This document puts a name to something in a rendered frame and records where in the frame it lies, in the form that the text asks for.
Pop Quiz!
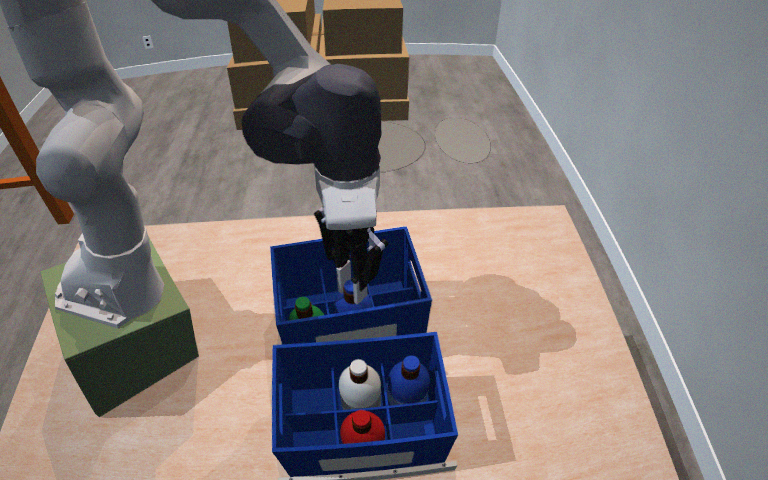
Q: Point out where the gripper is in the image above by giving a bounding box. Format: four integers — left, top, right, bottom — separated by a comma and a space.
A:
314, 207, 388, 304

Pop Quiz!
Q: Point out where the blue bottle crate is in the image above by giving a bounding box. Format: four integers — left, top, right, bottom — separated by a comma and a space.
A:
273, 226, 432, 345
272, 332, 458, 477

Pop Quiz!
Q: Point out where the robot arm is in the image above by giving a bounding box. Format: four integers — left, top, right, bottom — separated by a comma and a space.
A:
0, 0, 382, 328

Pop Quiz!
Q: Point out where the red bottle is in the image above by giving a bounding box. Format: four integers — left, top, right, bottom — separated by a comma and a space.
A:
340, 410, 385, 444

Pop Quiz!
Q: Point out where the white bottle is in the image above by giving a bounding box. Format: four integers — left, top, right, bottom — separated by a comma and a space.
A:
339, 359, 381, 410

